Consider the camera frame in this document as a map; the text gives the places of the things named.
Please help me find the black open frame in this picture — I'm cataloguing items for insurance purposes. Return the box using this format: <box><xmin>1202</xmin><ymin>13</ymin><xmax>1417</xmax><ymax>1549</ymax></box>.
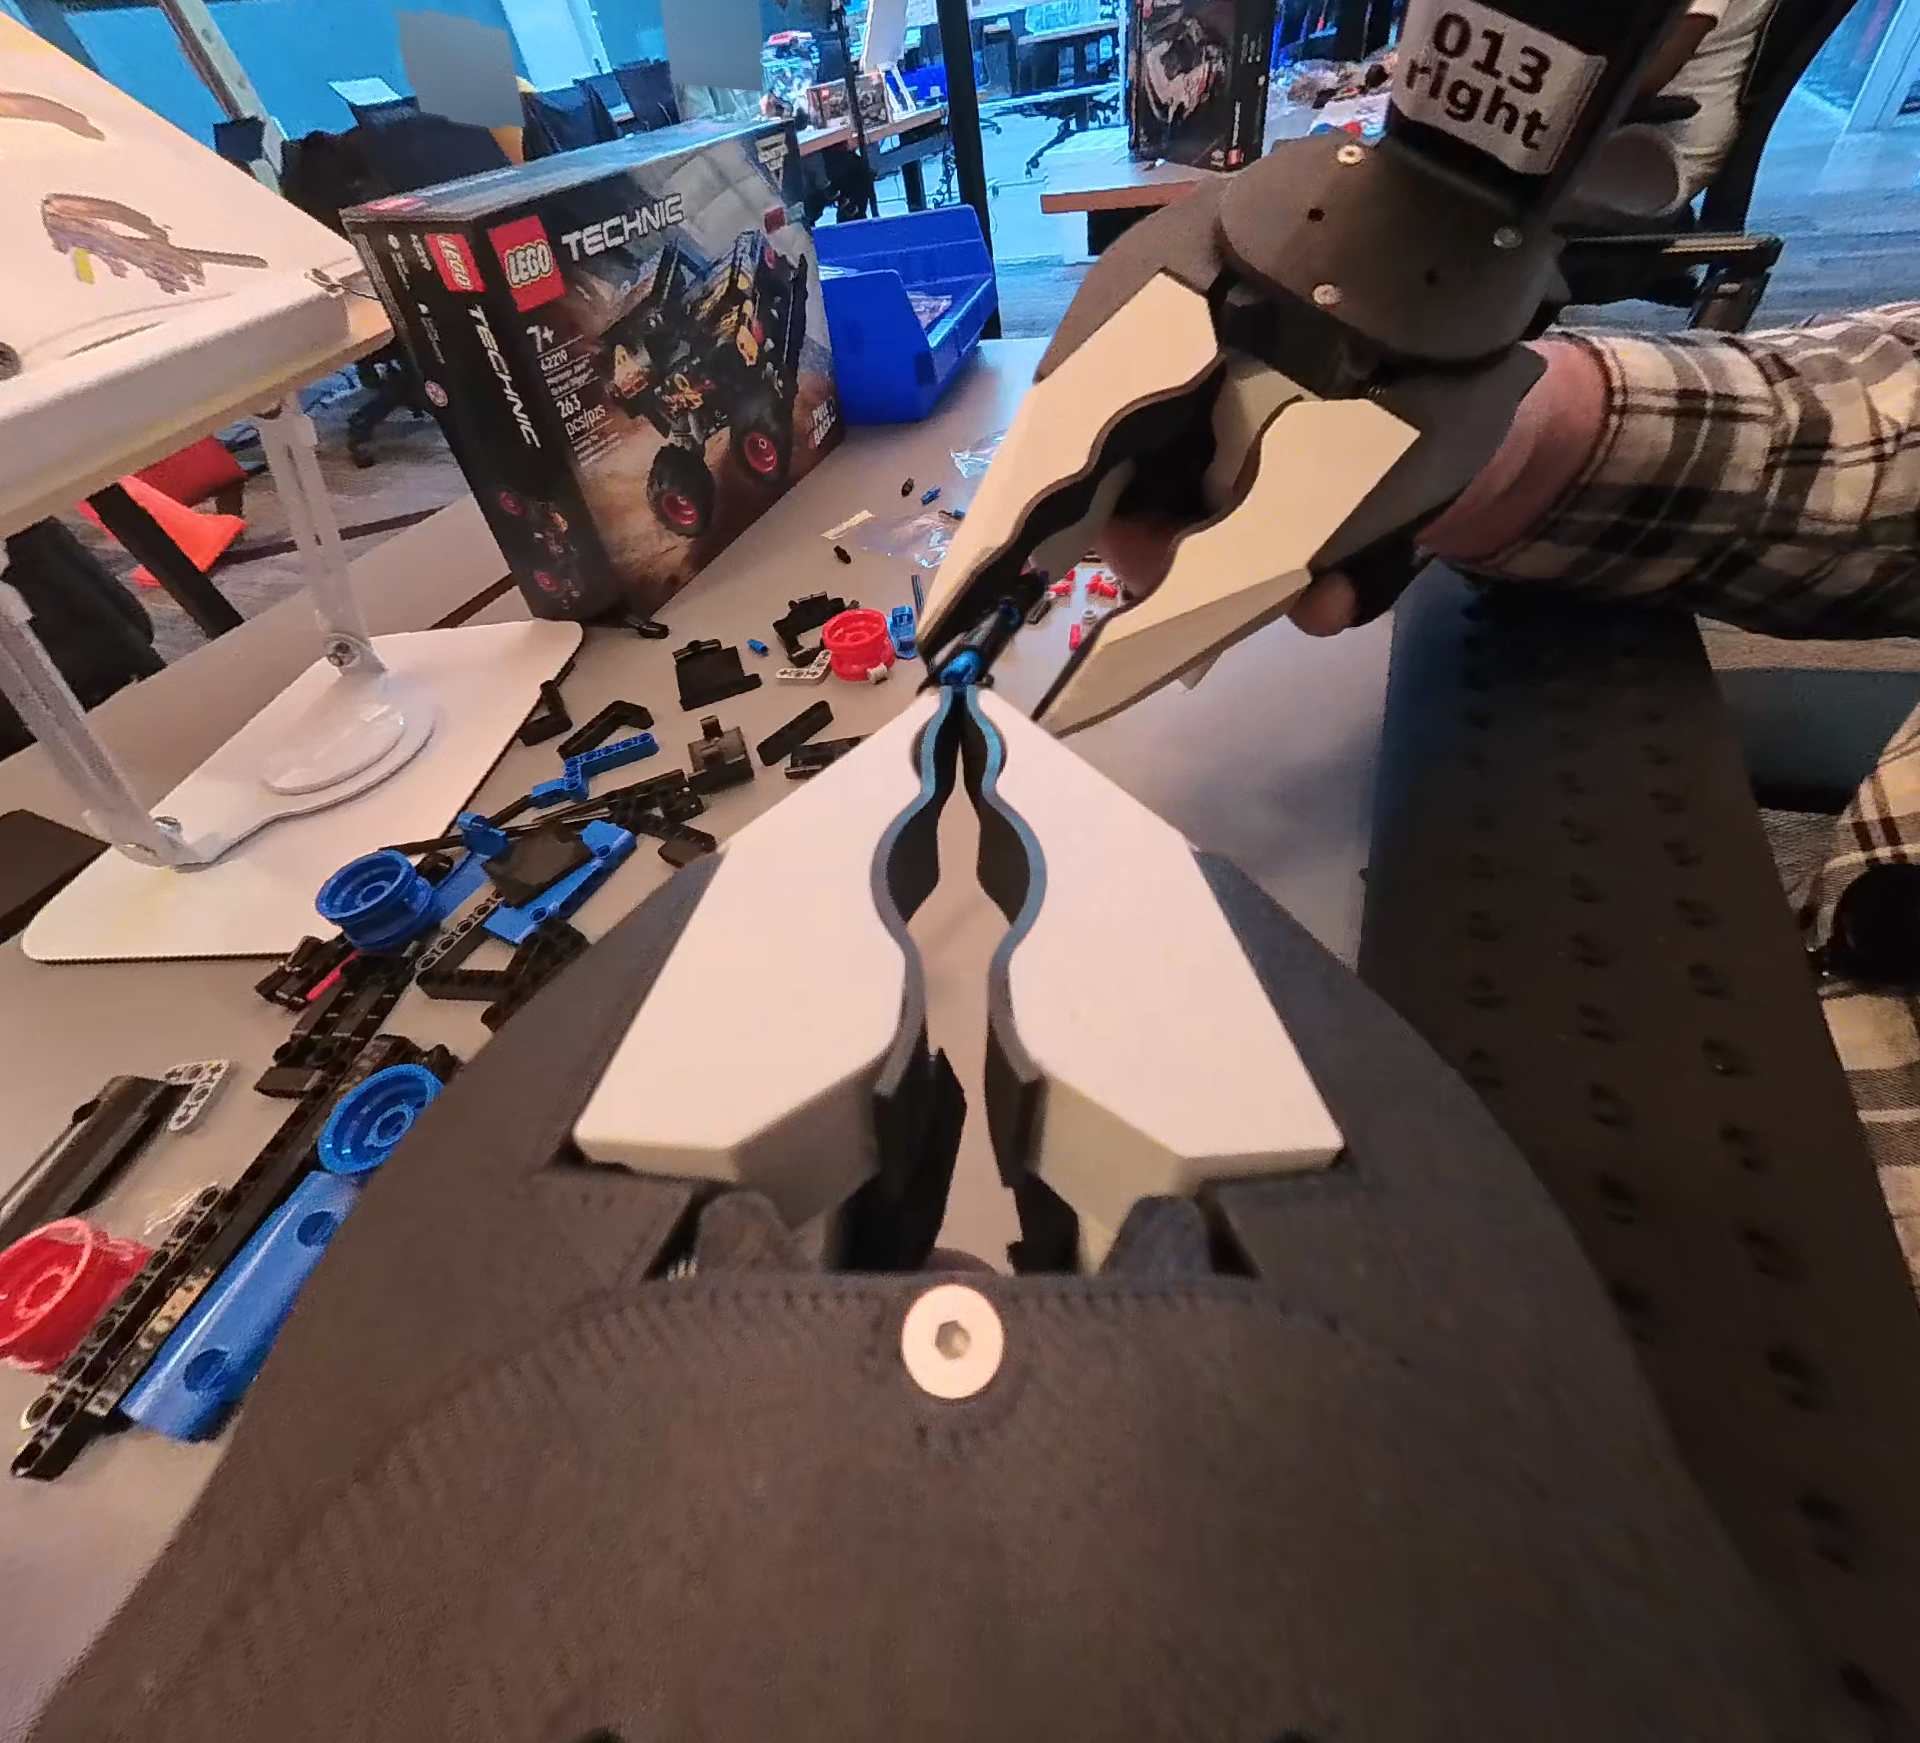
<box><xmin>411</xmin><ymin>918</ymin><xmax>591</xmax><ymax>1024</ymax></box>

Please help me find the blue long pin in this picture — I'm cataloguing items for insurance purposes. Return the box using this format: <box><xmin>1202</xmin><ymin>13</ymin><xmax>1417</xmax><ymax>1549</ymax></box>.
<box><xmin>921</xmin><ymin>570</ymin><xmax>1054</xmax><ymax>726</ymax></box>

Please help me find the black three-hole connector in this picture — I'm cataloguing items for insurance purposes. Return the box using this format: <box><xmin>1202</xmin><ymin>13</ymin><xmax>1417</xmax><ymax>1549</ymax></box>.
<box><xmin>576</xmin><ymin>772</ymin><xmax>707</xmax><ymax>838</ymax></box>

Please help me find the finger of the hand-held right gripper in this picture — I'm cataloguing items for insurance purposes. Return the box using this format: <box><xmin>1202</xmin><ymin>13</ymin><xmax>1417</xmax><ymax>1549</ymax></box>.
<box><xmin>915</xmin><ymin>270</ymin><xmax>1229</xmax><ymax>668</ymax></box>
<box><xmin>1035</xmin><ymin>397</ymin><xmax>1425</xmax><ymax>744</ymax></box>

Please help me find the person's plaid shirt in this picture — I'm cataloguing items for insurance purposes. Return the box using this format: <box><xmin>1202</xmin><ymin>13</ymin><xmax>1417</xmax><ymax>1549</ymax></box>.
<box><xmin>1799</xmin><ymin>709</ymin><xmax>1920</xmax><ymax>1288</ymax></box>

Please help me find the blue wheel rim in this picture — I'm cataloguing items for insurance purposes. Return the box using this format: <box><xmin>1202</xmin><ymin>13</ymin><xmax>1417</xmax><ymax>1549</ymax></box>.
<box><xmin>316</xmin><ymin>850</ymin><xmax>439</xmax><ymax>954</ymax></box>
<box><xmin>316</xmin><ymin>1062</ymin><xmax>448</xmax><ymax>1178</ymax></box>

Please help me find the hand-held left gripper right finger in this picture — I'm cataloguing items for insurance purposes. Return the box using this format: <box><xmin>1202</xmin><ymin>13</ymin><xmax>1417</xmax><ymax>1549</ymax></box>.
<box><xmin>965</xmin><ymin>698</ymin><xmax>1348</xmax><ymax>1272</ymax></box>

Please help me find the black steel pole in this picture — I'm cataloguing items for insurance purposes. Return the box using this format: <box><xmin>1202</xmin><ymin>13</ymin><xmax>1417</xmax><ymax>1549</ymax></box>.
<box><xmin>915</xmin><ymin>0</ymin><xmax>998</xmax><ymax>223</ymax></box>

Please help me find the wood edged background table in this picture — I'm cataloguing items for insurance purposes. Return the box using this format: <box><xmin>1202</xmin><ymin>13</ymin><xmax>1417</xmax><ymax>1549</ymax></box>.
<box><xmin>1039</xmin><ymin>144</ymin><xmax>1253</xmax><ymax>259</ymax></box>

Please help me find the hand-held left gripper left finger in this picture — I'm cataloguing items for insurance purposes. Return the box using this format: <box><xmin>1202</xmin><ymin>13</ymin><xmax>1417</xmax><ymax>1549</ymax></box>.
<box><xmin>571</xmin><ymin>693</ymin><xmax>967</xmax><ymax>1272</ymax></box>

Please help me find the black rectangular frame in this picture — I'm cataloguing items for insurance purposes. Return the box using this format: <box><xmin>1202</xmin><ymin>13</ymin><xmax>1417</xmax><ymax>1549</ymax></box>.
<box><xmin>250</xmin><ymin>933</ymin><xmax>421</xmax><ymax>1100</ymax></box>

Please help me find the red translucent rim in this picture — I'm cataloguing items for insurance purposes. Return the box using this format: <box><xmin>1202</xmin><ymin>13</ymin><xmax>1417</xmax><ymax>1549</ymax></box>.
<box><xmin>0</xmin><ymin>1219</ymin><xmax>153</xmax><ymax>1378</ymax></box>

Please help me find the person's right hand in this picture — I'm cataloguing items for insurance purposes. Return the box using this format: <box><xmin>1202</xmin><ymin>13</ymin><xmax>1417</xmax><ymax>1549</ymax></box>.
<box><xmin>1290</xmin><ymin>346</ymin><xmax>1599</xmax><ymax>641</ymax></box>

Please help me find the toy truck set box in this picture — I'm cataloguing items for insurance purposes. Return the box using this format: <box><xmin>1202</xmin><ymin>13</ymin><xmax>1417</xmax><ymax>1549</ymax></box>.
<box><xmin>342</xmin><ymin>121</ymin><xmax>845</xmax><ymax>623</ymax></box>

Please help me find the black perforated panel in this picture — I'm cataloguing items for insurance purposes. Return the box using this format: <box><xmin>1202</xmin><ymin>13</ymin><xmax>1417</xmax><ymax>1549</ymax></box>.
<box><xmin>1357</xmin><ymin>565</ymin><xmax>1920</xmax><ymax>1743</ymax></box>

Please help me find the grey desk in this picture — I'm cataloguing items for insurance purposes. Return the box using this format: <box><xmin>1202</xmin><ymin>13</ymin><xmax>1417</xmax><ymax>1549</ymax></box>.
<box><xmin>0</xmin><ymin>334</ymin><xmax>1404</xmax><ymax>1743</ymax></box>

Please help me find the person's right forearm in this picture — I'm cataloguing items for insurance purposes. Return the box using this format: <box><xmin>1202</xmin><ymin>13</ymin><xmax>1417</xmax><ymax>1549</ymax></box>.
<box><xmin>1439</xmin><ymin>304</ymin><xmax>1920</xmax><ymax>643</ymax></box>

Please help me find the white book stand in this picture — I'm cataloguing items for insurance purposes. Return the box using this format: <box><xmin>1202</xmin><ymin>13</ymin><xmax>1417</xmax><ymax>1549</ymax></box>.
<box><xmin>0</xmin><ymin>274</ymin><xmax>586</xmax><ymax>968</ymax></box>

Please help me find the black curved panel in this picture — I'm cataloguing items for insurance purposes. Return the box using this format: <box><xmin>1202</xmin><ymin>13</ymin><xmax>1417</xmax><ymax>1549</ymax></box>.
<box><xmin>0</xmin><ymin>1074</ymin><xmax>175</xmax><ymax>1250</ymax></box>

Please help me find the orange red object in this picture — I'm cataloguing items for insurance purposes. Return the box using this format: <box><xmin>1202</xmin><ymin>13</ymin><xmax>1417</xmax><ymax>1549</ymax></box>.
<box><xmin>78</xmin><ymin>437</ymin><xmax>249</xmax><ymax>593</ymax></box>

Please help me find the blue divided storage bin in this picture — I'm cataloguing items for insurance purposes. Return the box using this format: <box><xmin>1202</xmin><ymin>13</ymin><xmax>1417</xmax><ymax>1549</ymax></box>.
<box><xmin>813</xmin><ymin>206</ymin><xmax>1002</xmax><ymax>427</ymax></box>

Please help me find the blue flat panel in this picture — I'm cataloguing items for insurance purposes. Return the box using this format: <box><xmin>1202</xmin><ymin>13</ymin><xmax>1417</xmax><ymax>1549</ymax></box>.
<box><xmin>477</xmin><ymin>819</ymin><xmax>639</xmax><ymax>948</ymax></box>

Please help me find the blue angled beam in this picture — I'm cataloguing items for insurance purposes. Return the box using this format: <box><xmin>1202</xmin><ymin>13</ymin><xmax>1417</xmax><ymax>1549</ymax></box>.
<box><xmin>525</xmin><ymin>731</ymin><xmax>663</xmax><ymax>808</ymax></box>

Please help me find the dark toy set box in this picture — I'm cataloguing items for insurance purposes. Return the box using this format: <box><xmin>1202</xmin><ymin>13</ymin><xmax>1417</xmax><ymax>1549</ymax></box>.
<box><xmin>1124</xmin><ymin>0</ymin><xmax>1283</xmax><ymax>171</ymax></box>

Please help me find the black strap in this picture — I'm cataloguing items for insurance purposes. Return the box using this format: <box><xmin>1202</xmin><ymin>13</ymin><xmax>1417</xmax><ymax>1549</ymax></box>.
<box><xmin>1822</xmin><ymin>857</ymin><xmax>1920</xmax><ymax>984</ymax></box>

